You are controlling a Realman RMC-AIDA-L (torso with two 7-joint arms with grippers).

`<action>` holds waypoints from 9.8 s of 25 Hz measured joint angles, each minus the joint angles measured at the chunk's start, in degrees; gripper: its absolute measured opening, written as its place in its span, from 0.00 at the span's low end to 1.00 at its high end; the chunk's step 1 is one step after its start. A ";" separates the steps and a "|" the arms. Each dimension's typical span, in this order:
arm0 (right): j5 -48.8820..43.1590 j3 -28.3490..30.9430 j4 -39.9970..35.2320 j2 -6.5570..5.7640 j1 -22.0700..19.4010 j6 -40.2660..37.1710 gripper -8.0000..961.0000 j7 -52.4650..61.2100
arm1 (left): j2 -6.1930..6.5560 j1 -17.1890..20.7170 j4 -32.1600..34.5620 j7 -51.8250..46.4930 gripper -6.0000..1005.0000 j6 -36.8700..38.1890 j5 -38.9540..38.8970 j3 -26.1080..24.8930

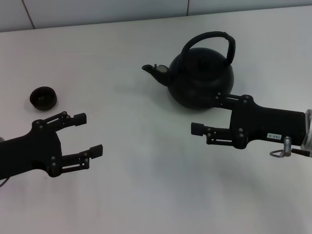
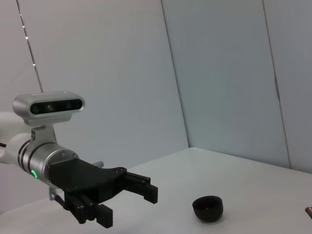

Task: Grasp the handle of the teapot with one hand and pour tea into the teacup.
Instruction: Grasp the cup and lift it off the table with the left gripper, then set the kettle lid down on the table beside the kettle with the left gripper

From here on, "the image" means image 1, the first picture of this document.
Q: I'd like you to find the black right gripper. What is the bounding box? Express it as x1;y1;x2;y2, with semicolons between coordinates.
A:
191;92;307;150

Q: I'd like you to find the black round teapot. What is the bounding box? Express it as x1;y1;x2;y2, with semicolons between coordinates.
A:
141;31;236;109

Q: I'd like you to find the right gripper cable with plugs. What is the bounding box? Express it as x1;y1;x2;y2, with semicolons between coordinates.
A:
269;136;312;158

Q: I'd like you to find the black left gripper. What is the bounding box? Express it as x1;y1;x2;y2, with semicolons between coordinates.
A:
0;111;103;178

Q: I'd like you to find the small dark teacup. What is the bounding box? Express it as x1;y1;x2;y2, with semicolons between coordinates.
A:
29;85;59;112

